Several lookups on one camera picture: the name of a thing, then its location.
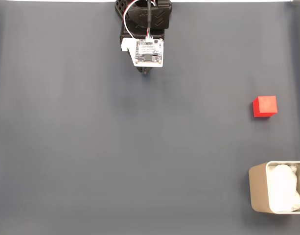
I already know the red cube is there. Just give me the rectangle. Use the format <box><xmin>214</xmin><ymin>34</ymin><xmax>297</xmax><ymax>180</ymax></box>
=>
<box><xmin>252</xmin><ymin>95</ymin><xmax>278</xmax><ymax>118</ymax></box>

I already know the beige rounded box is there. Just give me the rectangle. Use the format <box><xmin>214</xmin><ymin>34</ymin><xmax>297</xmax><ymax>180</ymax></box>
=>
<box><xmin>248</xmin><ymin>161</ymin><xmax>300</xmax><ymax>215</ymax></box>

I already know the dark blue table mat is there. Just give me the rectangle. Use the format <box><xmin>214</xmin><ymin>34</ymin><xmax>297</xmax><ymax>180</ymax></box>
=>
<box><xmin>0</xmin><ymin>1</ymin><xmax>300</xmax><ymax>235</ymax></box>

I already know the white crumpled cloth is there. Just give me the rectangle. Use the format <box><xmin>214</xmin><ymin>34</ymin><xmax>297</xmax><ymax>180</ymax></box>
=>
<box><xmin>269</xmin><ymin>164</ymin><xmax>300</xmax><ymax>212</ymax></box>

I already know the white red servo wire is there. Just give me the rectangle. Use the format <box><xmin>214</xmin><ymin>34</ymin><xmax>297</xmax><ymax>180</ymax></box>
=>
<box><xmin>122</xmin><ymin>0</ymin><xmax>140</xmax><ymax>39</ymax></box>

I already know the black camera cable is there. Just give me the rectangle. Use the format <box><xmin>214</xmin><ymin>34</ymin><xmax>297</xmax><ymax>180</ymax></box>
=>
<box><xmin>146</xmin><ymin>0</ymin><xmax>152</xmax><ymax>37</ymax></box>

